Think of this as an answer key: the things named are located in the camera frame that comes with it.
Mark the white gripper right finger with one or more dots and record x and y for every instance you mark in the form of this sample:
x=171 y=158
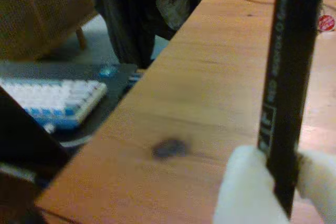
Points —
x=323 y=179

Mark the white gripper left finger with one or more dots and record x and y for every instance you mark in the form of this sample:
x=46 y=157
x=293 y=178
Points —
x=244 y=187

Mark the black pen with red end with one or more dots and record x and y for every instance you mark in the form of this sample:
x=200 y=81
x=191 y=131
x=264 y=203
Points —
x=288 y=77

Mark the black desk surface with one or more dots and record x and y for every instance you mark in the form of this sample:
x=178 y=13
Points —
x=118 y=85

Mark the small red round object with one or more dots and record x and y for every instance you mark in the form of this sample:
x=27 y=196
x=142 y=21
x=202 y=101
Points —
x=326 y=22

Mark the small light blue object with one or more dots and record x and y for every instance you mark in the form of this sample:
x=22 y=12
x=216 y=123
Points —
x=107 y=71

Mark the black hanging fabric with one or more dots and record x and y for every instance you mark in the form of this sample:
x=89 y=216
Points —
x=126 y=19

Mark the white and blue keyboard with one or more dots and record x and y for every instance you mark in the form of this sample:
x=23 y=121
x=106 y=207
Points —
x=52 y=98

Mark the black angled object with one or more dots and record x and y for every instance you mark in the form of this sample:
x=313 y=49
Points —
x=23 y=134

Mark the brown upholstered chair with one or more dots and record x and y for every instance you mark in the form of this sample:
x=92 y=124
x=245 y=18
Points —
x=39 y=11

